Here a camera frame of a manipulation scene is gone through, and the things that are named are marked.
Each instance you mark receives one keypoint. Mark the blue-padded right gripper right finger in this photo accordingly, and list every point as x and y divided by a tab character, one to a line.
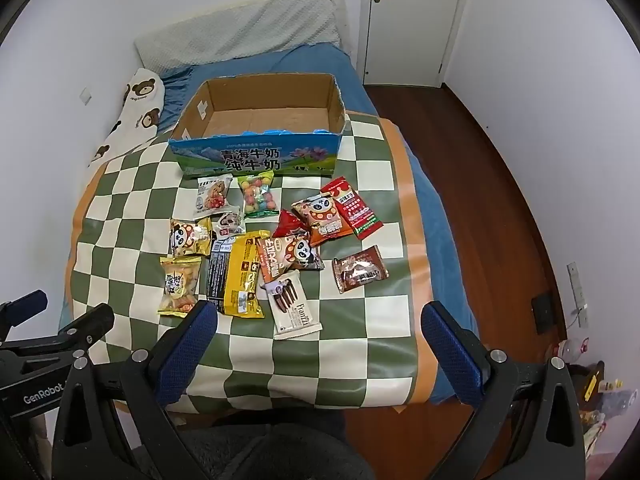
536	401

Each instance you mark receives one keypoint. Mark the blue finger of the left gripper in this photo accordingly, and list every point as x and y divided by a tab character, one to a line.
14	313

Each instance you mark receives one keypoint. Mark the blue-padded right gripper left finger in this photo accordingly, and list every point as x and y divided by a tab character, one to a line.
89	442

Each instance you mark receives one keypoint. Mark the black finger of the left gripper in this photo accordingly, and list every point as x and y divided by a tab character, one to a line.
88	328

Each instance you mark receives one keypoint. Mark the yellow puff snack bag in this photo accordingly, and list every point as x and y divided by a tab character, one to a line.
180	293

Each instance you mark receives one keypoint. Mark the yellow black snack pack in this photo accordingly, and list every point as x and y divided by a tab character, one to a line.
232	277

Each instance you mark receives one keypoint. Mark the white nut snack pack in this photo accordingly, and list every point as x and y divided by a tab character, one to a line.
212	197

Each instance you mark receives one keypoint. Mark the beige Franzzi cookie pack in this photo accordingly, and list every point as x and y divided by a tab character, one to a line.
291	312

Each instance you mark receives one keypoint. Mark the colourful candy ball bag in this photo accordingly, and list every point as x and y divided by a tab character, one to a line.
258	200

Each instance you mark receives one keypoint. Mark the brown biscuit pack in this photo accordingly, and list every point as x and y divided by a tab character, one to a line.
359	269

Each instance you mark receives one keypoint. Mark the small red snack pack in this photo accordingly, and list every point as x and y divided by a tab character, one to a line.
289	224

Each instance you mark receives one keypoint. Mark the orange panda snack bag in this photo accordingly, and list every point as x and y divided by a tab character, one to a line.
322	217

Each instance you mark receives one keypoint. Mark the red crown snack pack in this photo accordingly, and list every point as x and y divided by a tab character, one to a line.
357	214

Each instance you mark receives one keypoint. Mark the yellow panda snack bag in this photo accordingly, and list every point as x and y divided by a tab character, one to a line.
190	238

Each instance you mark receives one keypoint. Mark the blue bed sheet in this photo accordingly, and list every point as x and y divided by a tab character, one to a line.
310	67

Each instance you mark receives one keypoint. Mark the small white snack pack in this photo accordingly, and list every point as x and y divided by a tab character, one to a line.
231	223

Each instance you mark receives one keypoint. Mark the green white checkered mat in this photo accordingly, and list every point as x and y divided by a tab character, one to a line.
343	336

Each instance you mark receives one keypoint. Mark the bear print white cloth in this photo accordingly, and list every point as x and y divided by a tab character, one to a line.
138	121

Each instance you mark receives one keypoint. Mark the cardboard milk box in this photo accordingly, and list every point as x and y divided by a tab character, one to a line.
291	124

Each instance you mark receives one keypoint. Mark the grey white pillow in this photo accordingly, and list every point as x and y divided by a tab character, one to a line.
252	28

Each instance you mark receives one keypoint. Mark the white door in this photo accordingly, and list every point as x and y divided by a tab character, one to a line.
408	41

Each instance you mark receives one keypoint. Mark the white wall switch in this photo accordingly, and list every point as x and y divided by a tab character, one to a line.
85	96

